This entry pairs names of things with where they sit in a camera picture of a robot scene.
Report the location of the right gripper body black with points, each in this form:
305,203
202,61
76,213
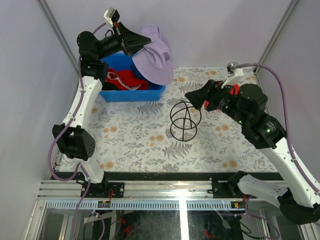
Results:
221,98

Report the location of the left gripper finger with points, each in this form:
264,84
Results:
132,38
134,47

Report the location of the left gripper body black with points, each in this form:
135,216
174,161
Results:
111,43

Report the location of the blue plastic bin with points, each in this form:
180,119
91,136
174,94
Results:
121,62

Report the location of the black wire hat stand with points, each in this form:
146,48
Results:
184,121

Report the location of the lilac bucket hat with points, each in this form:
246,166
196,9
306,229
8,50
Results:
154,61

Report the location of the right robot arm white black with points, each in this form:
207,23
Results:
298,202

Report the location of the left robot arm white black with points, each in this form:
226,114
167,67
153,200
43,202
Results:
71,136

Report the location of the red cap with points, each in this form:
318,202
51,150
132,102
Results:
123,80

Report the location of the floral table mat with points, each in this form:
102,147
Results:
139,136

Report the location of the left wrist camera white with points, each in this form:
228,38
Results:
111,16

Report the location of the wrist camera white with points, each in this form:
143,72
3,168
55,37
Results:
235,74
111,16

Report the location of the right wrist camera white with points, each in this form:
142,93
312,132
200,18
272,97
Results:
235,74

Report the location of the left aluminium frame post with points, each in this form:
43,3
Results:
58,33

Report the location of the aluminium frame post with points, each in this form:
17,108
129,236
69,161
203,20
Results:
280,27
58,33

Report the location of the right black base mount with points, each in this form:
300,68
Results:
225,185

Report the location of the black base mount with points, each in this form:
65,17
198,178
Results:
106,189
225,185

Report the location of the right aluminium frame post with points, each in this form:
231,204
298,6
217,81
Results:
280,27

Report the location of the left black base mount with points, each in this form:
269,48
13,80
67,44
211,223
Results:
106,189

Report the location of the aluminium front rail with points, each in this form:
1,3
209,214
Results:
133,190

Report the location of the blue white cable duct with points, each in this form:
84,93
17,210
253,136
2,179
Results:
191,205

